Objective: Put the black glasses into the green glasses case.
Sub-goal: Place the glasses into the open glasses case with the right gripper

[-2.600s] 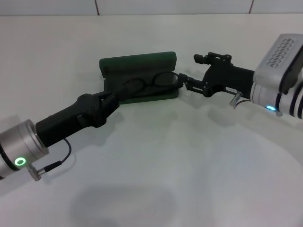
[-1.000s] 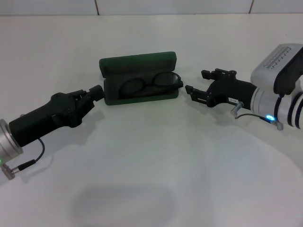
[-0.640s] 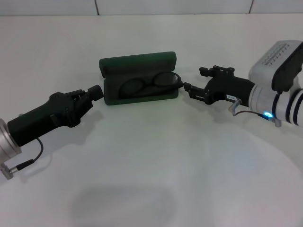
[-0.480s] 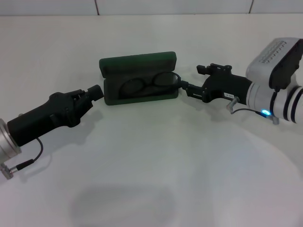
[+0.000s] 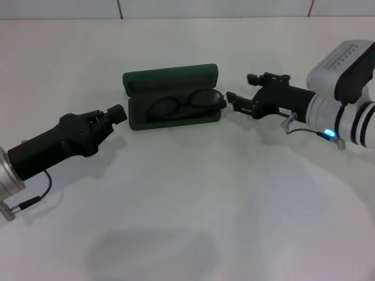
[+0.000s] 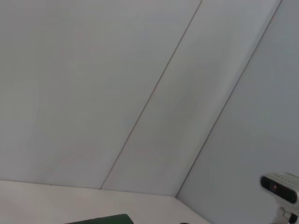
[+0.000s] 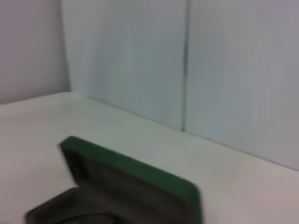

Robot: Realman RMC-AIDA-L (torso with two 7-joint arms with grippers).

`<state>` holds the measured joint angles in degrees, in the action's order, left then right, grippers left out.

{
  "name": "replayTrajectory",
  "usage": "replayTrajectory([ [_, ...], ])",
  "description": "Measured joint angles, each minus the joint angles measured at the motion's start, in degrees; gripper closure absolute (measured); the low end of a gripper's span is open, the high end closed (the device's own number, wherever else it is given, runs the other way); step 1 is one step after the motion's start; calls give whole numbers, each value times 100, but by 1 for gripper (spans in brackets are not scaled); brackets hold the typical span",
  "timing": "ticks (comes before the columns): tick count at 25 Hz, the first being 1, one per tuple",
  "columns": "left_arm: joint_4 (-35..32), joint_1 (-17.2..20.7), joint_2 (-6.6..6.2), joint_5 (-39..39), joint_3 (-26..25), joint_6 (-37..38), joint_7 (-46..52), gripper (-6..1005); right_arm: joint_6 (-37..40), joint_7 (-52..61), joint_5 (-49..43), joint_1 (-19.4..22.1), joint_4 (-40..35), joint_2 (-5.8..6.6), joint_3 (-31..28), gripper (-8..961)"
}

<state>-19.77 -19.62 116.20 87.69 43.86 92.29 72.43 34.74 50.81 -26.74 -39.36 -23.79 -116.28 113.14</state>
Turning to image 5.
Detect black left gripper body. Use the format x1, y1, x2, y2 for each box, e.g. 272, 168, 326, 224
7, 113, 97, 181

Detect right arm connector cable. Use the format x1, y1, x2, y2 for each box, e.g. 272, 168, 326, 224
279, 112, 346, 150

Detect arm connector cable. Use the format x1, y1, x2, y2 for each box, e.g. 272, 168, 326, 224
279, 112, 346, 150
0, 171, 53, 219

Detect green glasses case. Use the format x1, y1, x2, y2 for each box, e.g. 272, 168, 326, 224
122, 63, 221, 131

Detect left arm connector cable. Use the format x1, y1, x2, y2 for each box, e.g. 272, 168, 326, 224
0, 171, 53, 219

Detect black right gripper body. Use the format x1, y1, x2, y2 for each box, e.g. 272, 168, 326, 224
251, 84, 317, 121

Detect black glasses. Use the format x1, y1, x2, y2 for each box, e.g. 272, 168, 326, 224
146, 88, 228, 121

